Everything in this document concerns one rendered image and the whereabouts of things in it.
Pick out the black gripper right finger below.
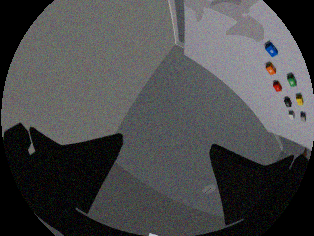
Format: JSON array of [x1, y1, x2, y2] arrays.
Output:
[[209, 145, 294, 226]]

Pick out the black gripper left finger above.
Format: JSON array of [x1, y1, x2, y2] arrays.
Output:
[[29, 127, 124, 214]]

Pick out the red block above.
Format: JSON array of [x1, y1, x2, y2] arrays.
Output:
[[273, 81, 282, 91]]

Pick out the black block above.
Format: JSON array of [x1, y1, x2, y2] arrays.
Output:
[[283, 98, 291, 107]]

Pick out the blue block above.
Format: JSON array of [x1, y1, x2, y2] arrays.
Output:
[[265, 42, 278, 58]]

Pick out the grey digit block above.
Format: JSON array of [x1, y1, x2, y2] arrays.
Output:
[[301, 113, 306, 122]]

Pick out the yellow digit block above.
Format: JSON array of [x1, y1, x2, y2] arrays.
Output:
[[297, 94, 303, 106]]

